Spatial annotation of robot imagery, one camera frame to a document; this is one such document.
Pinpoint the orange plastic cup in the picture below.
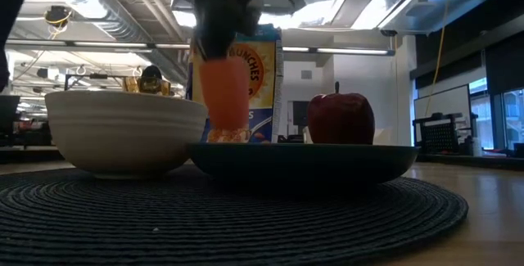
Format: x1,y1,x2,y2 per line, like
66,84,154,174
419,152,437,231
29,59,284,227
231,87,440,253
198,56,251,132

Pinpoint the Honey Bunches cereal box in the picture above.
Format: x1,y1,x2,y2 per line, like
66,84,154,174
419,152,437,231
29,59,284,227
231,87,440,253
186,24,284,144

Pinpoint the red apple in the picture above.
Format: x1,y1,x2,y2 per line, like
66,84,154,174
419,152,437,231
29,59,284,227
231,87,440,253
306,80,376,145

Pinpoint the long ceiling light bar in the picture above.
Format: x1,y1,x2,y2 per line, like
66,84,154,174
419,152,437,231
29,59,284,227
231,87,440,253
282,45,396,56
6,39,192,50

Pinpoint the white ribbed bowl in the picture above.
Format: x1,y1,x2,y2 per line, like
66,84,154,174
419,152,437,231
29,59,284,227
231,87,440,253
43,89,209,180

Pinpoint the teal plate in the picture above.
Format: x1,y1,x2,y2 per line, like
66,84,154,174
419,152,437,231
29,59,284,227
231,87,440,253
187,142,421,187

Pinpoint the dark round woven placemat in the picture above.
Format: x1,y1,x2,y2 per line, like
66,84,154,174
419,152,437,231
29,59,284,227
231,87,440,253
0,163,470,266

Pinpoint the ceiling air unit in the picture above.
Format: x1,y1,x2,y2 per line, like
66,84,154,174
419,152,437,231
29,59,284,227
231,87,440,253
378,0,500,36

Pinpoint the whiteboard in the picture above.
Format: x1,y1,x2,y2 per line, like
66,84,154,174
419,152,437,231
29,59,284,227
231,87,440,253
413,84,472,126

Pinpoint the silver ventilation duct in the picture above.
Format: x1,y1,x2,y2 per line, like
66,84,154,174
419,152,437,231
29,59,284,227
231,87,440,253
34,0,193,87

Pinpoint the yellow cable reel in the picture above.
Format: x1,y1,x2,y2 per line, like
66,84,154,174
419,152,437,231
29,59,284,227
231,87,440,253
43,4,74,28

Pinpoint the yellow hanging cable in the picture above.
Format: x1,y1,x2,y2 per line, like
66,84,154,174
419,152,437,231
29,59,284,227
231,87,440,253
423,0,451,118

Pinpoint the black wire cart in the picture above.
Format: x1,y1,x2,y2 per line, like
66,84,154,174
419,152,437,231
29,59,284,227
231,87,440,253
412,112,479,156

